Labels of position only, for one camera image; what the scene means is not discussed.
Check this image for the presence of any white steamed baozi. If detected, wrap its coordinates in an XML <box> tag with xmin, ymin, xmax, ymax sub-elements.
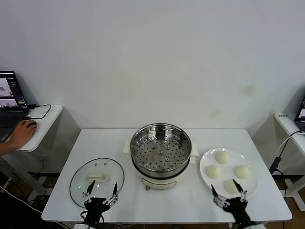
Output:
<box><xmin>233</xmin><ymin>165</ymin><xmax>251</xmax><ymax>179</ymax></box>
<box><xmin>223</xmin><ymin>178</ymin><xmax>242</xmax><ymax>196</ymax></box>
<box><xmin>205</xmin><ymin>165</ymin><xmax>222</xmax><ymax>179</ymax></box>
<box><xmin>215</xmin><ymin>150</ymin><xmax>232</xmax><ymax>165</ymax></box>

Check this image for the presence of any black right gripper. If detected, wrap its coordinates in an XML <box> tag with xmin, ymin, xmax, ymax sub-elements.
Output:
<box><xmin>211</xmin><ymin>178</ymin><xmax>253</xmax><ymax>224</ymax></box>

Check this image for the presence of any black power adapter with cable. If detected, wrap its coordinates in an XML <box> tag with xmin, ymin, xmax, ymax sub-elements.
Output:
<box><xmin>269</xmin><ymin>130</ymin><xmax>305</xmax><ymax>198</ymax></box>

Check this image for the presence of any thin black looped cable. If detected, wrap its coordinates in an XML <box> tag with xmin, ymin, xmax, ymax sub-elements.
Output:
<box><xmin>25</xmin><ymin>104</ymin><xmax>52</xmax><ymax>120</ymax></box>

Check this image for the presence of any white cable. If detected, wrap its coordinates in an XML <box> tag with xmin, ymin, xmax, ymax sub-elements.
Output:
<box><xmin>277</xmin><ymin>131</ymin><xmax>305</xmax><ymax>156</ymax></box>

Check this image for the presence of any white round plate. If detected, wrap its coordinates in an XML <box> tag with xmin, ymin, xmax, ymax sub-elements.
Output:
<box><xmin>199</xmin><ymin>147</ymin><xmax>259</xmax><ymax>200</ymax></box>

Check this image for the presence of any white rounded side table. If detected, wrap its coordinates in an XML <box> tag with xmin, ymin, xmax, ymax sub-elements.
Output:
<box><xmin>0</xmin><ymin>104</ymin><xmax>64</xmax><ymax>194</ymax></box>

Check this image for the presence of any person's bare forearm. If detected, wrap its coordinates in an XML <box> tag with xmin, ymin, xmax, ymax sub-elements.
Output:
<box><xmin>0</xmin><ymin>140</ymin><xmax>17</xmax><ymax>157</ymax></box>

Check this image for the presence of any person's bare hand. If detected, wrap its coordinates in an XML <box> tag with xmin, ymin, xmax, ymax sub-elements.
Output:
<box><xmin>8</xmin><ymin>119</ymin><xmax>38</xmax><ymax>150</ymax></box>

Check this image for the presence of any white labelled side table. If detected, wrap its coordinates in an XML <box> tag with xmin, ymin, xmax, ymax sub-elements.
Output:
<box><xmin>274</xmin><ymin>112</ymin><xmax>305</xmax><ymax>210</ymax></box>

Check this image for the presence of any round glass pot lid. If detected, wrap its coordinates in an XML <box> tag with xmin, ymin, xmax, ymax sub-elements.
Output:
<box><xmin>69</xmin><ymin>157</ymin><xmax>125</xmax><ymax>208</ymax></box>

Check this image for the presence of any stainless steel steamer basket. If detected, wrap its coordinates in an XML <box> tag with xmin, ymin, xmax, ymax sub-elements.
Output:
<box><xmin>130</xmin><ymin>122</ymin><xmax>193</xmax><ymax>173</ymax></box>

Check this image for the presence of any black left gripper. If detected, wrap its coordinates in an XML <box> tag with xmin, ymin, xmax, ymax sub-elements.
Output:
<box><xmin>82</xmin><ymin>179</ymin><xmax>119</xmax><ymax>224</ymax></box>

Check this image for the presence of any dark laptop with lit screen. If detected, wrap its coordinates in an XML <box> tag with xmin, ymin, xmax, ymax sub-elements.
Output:
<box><xmin>0</xmin><ymin>70</ymin><xmax>31</xmax><ymax>144</ymax></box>

